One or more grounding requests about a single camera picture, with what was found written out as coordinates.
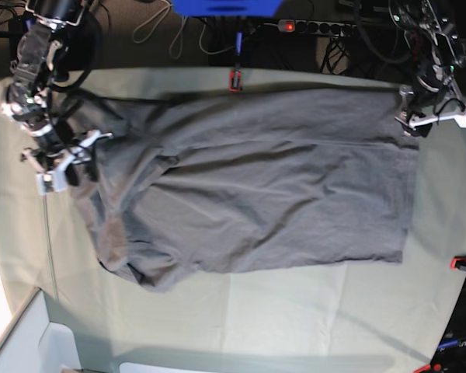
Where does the red black clamp centre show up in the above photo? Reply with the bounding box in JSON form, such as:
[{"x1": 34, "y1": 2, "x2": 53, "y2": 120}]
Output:
[{"x1": 228, "y1": 33, "x2": 245, "y2": 92}]

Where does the black power strip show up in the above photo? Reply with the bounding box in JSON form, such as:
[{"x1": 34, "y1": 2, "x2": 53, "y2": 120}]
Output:
[{"x1": 274, "y1": 19, "x2": 357, "y2": 38}]

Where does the grey looped cable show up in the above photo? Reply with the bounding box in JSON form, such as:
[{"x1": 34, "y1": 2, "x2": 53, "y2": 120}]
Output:
[{"x1": 130, "y1": 0, "x2": 238, "y2": 60}]

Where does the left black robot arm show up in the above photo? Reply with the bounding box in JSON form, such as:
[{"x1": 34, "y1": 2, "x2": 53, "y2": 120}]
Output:
[{"x1": 353, "y1": 1, "x2": 466, "y2": 116}]

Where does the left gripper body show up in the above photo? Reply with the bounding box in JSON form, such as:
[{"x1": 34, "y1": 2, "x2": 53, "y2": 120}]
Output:
[{"x1": 411, "y1": 58, "x2": 464, "y2": 113}]

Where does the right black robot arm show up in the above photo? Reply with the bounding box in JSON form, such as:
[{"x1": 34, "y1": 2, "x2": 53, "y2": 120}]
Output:
[{"x1": 2, "y1": 1, "x2": 105, "y2": 195}]

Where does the red clamp bottom right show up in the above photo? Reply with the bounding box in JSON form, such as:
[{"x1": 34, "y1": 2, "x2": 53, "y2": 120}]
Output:
[{"x1": 413, "y1": 363, "x2": 443, "y2": 373}]

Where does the white storage bin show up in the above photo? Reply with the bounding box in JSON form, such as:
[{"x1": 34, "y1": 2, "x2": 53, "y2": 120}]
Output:
[{"x1": 0, "y1": 288, "x2": 82, "y2": 373}]

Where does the grey t-shirt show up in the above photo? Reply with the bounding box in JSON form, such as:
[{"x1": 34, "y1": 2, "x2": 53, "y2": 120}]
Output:
[{"x1": 70, "y1": 89, "x2": 419, "y2": 291}]

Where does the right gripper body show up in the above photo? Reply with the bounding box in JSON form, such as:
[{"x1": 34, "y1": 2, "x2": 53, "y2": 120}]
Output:
[{"x1": 2, "y1": 87, "x2": 74, "y2": 155}]

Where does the blue plastic mount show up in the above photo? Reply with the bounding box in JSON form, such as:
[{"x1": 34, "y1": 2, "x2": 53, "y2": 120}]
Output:
[{"x1": 172, "y1": 0, "x2": 283, "y2": 17}]

